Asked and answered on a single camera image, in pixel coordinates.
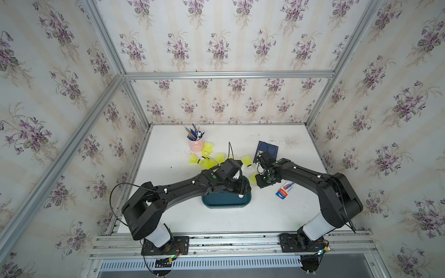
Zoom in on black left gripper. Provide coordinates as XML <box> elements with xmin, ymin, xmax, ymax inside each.
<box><xmin>223</xmin><ymin>178</ymin><xmax>256</xmax><ymax>196</ymax></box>

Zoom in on teal plastic storage box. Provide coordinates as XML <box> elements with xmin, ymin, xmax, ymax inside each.
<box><xmin>201</xmin><ymin>176</ymin><xmax>251</xmax><ymax>209</ymax></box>

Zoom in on yellow shuttlecock three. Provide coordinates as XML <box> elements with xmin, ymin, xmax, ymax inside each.
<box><xmin>215</xmin><ymin>153</ymin><xmax>226</xmax><ymax>164</ymax></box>

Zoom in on yellow shuttlecock one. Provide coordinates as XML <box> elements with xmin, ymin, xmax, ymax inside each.
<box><xmin>202</xmin><ymin>142</ymin><xmax>214</xmax><ymax>157</ymax></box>

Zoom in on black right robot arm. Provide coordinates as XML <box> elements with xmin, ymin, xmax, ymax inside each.
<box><xmin>254</xmin><ymin>153</ymin><xmax>363</xmax><ymax>249</ymax></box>

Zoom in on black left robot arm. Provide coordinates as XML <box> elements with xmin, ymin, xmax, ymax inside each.
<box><xmin>121</xmin><ymin>170</ymin><xmax>251</xmax><ymax>241</ymax></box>

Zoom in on yellow shuttlecock eight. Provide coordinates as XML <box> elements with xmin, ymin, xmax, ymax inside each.
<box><xmin>249</xmin><ymin>173</ymin><xmax>257</xmax><ymax>184</ymax></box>

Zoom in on red blue white packet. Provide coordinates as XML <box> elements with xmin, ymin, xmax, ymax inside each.
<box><xmin>276</xmin><ymin>182</ymin><xmax>296</xmax><ymax>200</ymax></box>

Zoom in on yellow shuttlecock four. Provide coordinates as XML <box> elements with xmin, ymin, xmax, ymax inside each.
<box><xmin>241</xmin><ymin>155</ymin><xmax>253</xmax><ymax>167</ymax></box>

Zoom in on blue book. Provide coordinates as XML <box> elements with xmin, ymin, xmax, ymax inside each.
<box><xmin>254</xmin><ymin>141</ymin><xmax>279</xmax><ymax>159</ymax></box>

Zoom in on yellow shuttlecock five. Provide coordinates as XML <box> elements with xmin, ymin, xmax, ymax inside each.
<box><xmin>188</xmin><ymin>154</ymin><xmax>200</xmax><ymax>164</ymax></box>

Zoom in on pink pen cup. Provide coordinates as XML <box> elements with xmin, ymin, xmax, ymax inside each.
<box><xmin>188</xmin><ymin>139</ymin><xmax>205</xmax><ymax>153</ymax></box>

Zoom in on pens in cup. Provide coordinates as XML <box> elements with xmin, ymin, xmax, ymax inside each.
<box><xmin>184</xmin><ymin>123</ymin><xmax>205</xmax><ymax>141</ymax></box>

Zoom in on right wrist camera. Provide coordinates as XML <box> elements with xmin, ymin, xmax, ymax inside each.
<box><xmin>254</xmin><ymin>152</ymin><xmax>276</xmax><ymax>170</ymax></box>

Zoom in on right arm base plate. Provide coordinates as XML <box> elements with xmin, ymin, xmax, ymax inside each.
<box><xmin>279</xmin><ymin>231</ymin><xmax>329</xmax><ymax>255</ymax></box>

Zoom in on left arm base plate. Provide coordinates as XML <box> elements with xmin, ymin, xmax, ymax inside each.
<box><xmin>141</xmin><ymin>236</ymin><xmax>190</xmax><ymax>256</ymax></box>

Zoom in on aluminium front rail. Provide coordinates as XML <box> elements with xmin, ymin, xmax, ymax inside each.
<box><xmin>88</xmin><ymin>231</ymin><xmax>378</xmax><ymax>259</ymax></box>

